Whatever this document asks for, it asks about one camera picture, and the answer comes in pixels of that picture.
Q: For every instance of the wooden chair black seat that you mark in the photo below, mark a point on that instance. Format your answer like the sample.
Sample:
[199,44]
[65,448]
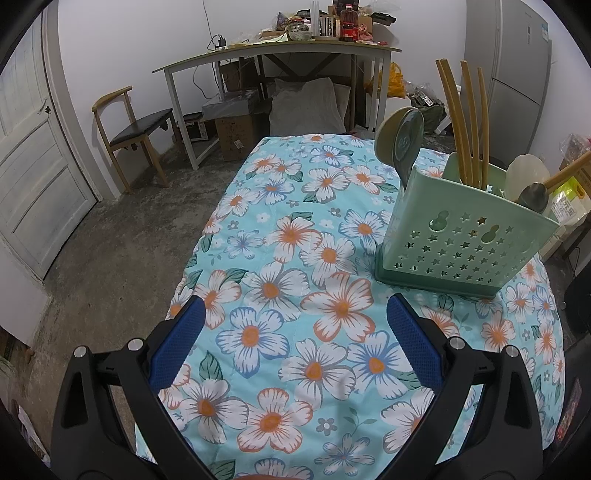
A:
[138,124]

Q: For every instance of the white desk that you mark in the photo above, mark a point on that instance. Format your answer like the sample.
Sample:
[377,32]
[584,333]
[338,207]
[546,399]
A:
[258,48]

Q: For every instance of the red label bottle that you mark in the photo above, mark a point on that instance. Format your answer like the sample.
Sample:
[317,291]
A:
[350,25]

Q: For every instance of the grey plastic bin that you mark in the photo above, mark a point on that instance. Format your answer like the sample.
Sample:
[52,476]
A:
[228,106]

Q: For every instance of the yellow plastic bag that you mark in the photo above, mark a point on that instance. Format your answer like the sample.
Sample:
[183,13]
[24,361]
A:
[395,83]

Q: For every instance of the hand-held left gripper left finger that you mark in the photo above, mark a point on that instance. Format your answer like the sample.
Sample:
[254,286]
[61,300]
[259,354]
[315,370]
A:
[180,341]

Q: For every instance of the floral blue tablecloth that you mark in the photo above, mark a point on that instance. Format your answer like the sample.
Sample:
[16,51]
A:
[300,277]

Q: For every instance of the olive green bag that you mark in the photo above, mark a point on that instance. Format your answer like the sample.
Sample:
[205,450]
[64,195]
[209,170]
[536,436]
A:
[427,108]

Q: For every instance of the green bowl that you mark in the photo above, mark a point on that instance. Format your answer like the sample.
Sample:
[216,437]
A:
[298,31]

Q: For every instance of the grey pillow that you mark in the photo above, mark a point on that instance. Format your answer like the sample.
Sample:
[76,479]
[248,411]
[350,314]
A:
[304,106]

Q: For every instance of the small white oven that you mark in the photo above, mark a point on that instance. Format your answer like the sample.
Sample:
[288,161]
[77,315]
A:
[198,129]

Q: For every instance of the white door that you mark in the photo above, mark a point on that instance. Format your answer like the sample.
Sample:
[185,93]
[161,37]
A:
[37,161]

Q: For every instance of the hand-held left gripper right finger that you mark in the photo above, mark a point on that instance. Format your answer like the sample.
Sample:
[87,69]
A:
[415,341]

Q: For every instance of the power strip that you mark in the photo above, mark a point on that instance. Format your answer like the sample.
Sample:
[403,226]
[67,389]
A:
[220,44]

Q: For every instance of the green utensil holder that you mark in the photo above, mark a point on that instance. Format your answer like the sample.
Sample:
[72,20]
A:
[461,249]

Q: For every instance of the clear plastic bag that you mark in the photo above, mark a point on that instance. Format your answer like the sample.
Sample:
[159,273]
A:
[577,147]

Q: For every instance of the brown cardboard box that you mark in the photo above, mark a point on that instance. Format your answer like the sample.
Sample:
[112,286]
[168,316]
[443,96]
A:
[235,76]
[235,136]

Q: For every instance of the silver refrigerator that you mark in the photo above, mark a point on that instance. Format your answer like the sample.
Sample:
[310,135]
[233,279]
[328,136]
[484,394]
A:
[512,69]

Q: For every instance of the yellow-green rice bag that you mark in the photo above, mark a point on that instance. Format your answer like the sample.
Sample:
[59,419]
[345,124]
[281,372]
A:
[570,201]

